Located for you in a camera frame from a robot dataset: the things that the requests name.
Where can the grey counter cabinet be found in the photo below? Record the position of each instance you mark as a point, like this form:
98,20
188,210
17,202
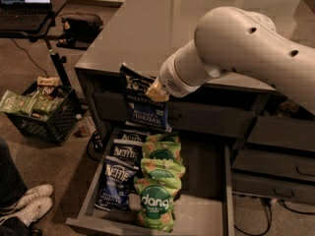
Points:
143,33

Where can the white sneaker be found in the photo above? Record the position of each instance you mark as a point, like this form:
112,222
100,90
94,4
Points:
32,212
33,194

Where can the right upper closed drawer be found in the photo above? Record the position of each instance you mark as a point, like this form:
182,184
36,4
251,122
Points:
283,133

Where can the right middle closed drawer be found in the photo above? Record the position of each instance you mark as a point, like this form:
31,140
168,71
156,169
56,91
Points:
275,164

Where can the open middle drawer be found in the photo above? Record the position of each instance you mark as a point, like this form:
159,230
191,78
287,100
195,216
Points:
204,207

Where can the dark bag on floor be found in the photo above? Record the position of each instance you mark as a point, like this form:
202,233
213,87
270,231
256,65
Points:
79,30

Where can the black plastic crate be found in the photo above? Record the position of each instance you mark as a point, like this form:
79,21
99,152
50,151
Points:
57,126

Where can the right lower closed drawer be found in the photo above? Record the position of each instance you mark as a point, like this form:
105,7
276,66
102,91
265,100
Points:
272,188

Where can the upper white sneaker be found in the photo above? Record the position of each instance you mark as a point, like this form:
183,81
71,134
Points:
33,194

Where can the rear green Dang chip bag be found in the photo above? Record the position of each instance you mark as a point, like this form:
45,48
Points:
164,137

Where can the closed drawer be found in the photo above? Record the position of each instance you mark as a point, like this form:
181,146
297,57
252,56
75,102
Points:
275,164
272,188
185,116
283,133

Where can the brown snack bag in crate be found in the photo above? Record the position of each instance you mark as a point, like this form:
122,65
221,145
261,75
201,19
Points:
47,86

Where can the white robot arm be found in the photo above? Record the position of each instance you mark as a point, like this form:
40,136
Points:
229,39

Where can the lower white sneaker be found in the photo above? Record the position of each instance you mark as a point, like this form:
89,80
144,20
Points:
32,212

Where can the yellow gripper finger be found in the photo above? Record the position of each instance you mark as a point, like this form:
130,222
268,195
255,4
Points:
156,92

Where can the person's leg in dark trousers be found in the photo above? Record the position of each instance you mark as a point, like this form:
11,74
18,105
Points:
12,186

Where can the front green Dang chip bag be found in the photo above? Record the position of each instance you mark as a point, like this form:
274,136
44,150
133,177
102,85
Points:
157,202

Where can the closed top drawer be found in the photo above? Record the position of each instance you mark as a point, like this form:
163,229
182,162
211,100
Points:
185,116

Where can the green dang chip bag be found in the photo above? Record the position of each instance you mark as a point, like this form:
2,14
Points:
162,168
162,150
164,137
157,202

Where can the green snack bag on crate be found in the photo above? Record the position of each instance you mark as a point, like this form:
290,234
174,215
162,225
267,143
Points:
16,104

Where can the black laptop stand table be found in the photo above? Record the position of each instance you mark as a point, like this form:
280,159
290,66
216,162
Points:
43,33

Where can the open laptop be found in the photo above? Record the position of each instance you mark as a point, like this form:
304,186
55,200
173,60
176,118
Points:
24,15

